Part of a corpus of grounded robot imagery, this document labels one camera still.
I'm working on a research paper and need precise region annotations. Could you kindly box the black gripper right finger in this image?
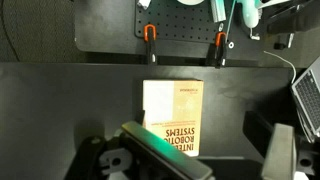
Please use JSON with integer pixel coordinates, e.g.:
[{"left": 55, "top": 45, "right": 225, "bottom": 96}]
[{"left": 242, "top": 110, "right": 320, "bottom": 180}]

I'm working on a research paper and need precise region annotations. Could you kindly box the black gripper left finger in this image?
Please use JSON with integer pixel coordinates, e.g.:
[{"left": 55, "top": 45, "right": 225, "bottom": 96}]
[{"left": 63, "top": 120, "right": 214, "bottom": 180}]

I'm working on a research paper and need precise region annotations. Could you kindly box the white and orange book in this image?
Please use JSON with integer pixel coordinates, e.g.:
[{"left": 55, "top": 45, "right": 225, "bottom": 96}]
[{"left": 142, "top": 78, "right": 205, "bottom": 158}]

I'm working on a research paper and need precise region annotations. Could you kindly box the silver laptop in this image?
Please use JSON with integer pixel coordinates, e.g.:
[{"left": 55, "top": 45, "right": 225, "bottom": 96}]
[{"left": 290, "top": 55, "right": 320, "bottom": 144}]

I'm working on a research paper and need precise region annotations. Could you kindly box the small black block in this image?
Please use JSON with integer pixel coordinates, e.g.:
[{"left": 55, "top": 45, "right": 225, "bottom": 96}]
[{"left": 273, "top": 41, "right": 288, "bottom": 51}]

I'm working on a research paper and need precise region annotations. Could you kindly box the orange and black clamp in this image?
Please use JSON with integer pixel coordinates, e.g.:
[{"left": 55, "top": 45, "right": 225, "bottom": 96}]
[
  {"left": 143, "top": 23, "right": 159, "bottom": 65},
  {"left": 208, "top": 31, "right": 229, "bottom": 70}
]

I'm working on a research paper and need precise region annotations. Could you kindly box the black pegboard panel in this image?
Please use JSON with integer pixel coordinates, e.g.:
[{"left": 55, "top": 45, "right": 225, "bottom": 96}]
[{"left": 74, "top": 0, "right": 320, "bottom": 69}]

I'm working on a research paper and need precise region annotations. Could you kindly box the black perforated pegboard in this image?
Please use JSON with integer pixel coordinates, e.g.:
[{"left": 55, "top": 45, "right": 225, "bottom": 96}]
[{"left": 134, "top": 0, "right": 268, "bottom": 43}]

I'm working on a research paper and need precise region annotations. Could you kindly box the teal tube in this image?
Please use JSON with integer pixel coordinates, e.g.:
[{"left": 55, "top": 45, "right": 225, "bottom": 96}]
[{"left": 225, "top": 0, "right": 238, "bottom": 43}]

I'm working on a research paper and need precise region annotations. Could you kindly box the teal glue gun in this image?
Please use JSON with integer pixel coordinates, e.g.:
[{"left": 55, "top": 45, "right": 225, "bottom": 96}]
[{"left": 235, "top": 0, "right": 265, "bottom": 30}]

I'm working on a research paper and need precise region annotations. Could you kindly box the small white plastic piece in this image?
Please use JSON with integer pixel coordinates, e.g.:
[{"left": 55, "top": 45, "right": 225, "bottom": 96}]
[{"left": 136, "top": 0, "right": 152, "bottom": 10}]

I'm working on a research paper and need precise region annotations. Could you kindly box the white tape roll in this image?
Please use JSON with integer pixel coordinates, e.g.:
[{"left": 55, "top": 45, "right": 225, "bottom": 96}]
[{"left": 175, "top": 0, "right": 206, "bottom": 6}]

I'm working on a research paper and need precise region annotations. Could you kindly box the clear plastic box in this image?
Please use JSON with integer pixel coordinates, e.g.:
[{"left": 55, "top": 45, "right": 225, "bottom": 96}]
[{"left": 209, "top": 0, "right": 228, "bottom": 24}]

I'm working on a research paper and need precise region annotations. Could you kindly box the thin white cable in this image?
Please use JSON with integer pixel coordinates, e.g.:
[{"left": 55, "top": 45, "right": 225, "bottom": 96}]
[{"left": 263, "top": 50, "right": 298, "bottom": 85}]

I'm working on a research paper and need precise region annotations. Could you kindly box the thin black cable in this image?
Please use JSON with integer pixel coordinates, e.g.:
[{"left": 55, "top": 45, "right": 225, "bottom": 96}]
[{"left": 0, "top": 0, "right": 22, "bottom": 63}]

